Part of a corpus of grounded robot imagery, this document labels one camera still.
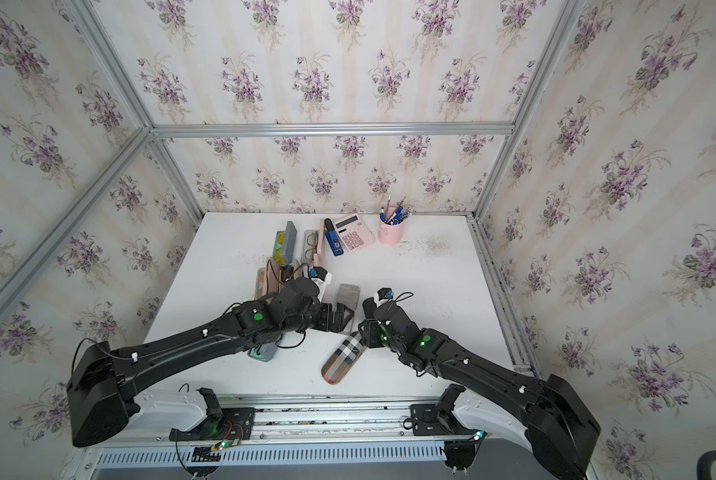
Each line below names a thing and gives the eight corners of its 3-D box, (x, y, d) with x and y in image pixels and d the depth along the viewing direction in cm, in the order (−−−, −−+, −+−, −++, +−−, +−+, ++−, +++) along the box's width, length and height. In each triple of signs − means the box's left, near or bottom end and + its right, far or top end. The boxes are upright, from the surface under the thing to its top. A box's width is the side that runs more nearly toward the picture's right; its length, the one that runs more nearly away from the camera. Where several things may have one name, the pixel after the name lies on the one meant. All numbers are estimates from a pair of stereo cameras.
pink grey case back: (301, 274, 104) (298, 262, 99) (307, 232, 117) (305, 219, 112) (321, 274, 105) (319, 262, 99) (325, 232, 118) (324, 219, 112)
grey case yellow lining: (275, 268, 105) (271, 255, 100) (278, 235, 115) (274, 222, 109) (296, 266, 106) (293, 253, 100) (297, 234, 116) (294, 221, 110)
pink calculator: (346, 254, 109) (346, 248, 107) (331, 227, 118) (330, 222, 116) (375, 243, 113) (375, 238, 110) (358, 218, 122) (358, 212, 119)
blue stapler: (334, 258, 108) (333, 249, 105) (323, 228, 118) (322, 219, 114) (343, 255, 109) (343, 247, 105) (331, 226, 119) (330, 217, 115)
